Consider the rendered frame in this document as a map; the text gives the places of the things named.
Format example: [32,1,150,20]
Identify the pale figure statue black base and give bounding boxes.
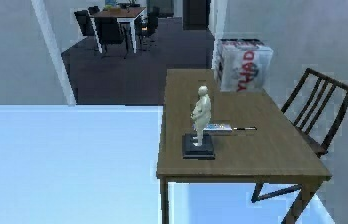
[181,85,216,160]

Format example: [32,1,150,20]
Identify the blue white book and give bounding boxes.
[203,123,234,134]

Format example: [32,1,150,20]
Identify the white box red print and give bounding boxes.
[214,38,274,93]

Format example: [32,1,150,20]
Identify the brown wooden table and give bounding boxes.
[155,68,333,224]

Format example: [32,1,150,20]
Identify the dark room door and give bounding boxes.
[182,0,212,31]

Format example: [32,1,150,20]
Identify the brown top white dining table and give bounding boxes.
[90,6,148,54]

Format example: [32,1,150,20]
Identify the dark brown wooden chair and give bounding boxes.
[250,67,348,204]

